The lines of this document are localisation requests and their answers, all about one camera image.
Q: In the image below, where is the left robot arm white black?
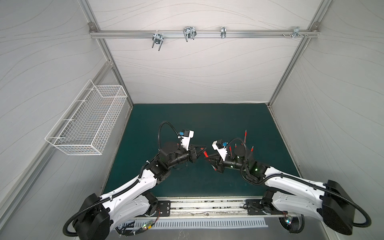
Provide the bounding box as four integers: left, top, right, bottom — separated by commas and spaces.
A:
62, 142, 206, 240

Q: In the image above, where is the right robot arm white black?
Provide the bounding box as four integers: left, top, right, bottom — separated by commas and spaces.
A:
204, 145, 372, 236

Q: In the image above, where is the green table mat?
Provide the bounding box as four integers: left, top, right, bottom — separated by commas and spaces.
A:
104, 104, 298, 197

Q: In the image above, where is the metal U-bolt clamp left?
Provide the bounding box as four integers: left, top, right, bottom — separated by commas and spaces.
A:
152, 33, 164, 51

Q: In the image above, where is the metal u-bolt clamp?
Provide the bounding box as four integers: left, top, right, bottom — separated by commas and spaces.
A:
183, 26, 197, 42
152, 33, 164, 51

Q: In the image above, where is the metal U-bolt clamp middle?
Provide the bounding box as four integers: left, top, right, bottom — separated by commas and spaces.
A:
183, 26, 197, 42

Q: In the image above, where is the metal bolt clamp right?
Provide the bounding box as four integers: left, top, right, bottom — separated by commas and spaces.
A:
282, 27, 309, 39

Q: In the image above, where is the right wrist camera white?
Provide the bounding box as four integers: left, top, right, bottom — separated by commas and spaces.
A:
212, 140, 228, 161

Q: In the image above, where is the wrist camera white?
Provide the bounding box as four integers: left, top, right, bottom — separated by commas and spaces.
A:
178, 130, 194, 151
212, 140, 228, 161

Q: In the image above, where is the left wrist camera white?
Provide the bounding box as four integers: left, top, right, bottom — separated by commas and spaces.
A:
178, 130, 194, 151

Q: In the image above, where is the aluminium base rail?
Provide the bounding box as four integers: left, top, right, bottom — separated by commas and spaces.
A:
83, 196, 331, 221

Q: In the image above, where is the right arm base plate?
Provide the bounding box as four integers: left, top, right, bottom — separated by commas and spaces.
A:
243, 199, 281, 216

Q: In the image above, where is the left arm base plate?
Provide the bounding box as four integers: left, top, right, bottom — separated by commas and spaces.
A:
144, 201, 171, 217

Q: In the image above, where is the white slotted cable duct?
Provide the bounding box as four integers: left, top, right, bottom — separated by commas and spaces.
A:
116, 218, 269, 231

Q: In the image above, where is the white wire basket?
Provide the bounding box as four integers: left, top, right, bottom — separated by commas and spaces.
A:
45, 80, 127, 156

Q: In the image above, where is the left base cable bundle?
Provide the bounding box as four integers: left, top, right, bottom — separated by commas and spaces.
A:
115, 209, 161, 237

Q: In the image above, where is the aluminium crossbar rail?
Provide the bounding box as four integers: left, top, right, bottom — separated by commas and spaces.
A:
90, 28, 321, 39

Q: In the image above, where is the small metal bracket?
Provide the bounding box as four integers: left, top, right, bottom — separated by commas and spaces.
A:
221, 27, 227, 39

